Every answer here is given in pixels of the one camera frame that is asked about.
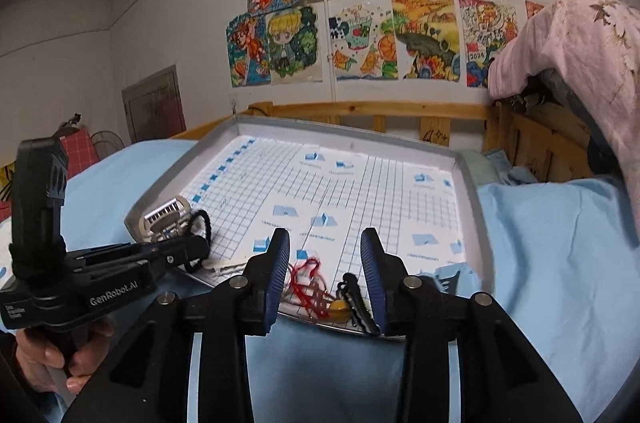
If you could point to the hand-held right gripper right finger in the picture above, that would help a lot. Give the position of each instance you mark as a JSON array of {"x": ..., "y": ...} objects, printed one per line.
[{"x": 372, "y": 273}]

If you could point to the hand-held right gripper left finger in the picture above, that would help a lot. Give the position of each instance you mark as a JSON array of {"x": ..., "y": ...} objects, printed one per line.
[{"x": 277, "y": 273}]

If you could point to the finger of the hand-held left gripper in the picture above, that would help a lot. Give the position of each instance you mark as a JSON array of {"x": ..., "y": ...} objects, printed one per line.
[
  {"x": 177, "y": 263},
  {"x": 170, "y": 248}
]

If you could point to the black clip with yellow bead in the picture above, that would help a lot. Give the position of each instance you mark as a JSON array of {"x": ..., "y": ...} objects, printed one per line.
[{"x": 352, "y": 298}]

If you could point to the white hair clip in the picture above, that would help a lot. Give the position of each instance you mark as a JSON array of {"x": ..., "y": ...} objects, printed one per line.
[{"x": 225, "y": 264}]

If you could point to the light blue hair claw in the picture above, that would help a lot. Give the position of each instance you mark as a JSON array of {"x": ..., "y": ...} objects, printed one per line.
[{"x": 457, "y": 278}]

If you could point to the grey cardboard box lid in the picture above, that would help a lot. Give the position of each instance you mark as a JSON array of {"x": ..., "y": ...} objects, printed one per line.
[{"x": 350, "y": 183}]

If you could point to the person's left hand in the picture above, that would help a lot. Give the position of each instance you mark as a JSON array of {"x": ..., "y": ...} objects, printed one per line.
[{"x": 45, "y": 363}]

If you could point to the beige hair clip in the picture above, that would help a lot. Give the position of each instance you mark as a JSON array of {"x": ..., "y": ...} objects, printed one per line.
[{"x": 165, "y": 213}]

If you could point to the black fuzzy band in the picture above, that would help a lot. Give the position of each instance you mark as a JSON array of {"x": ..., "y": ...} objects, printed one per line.
[{"x": 37, "y": 255}]

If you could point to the round fan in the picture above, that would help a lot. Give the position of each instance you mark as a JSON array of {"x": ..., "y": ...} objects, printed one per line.
[{"x": 107, "y": 143}]

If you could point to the red checked bag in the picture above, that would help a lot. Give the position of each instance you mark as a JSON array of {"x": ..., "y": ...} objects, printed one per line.
[{"x": 77, "y": 150}]

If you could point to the light blue pillow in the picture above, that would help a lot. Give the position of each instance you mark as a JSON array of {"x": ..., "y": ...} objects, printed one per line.
[{"x": 492, "y": 163}]

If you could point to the light blue printed blanket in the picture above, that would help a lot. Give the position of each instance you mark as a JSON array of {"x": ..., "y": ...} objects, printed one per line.
[{"x": 540, "y": 253}]

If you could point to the pink cloth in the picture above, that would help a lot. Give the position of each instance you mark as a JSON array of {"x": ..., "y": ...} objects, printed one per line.
[{"x": 590, "y": 38}]

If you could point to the brown wall cabinet door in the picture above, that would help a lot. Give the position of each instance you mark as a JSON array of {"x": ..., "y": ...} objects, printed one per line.
[{"x": 152, "y": 103}]

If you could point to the wooden bed frame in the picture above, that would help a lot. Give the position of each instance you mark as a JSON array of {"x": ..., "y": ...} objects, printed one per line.
[{"x": 360, "y": 109}]

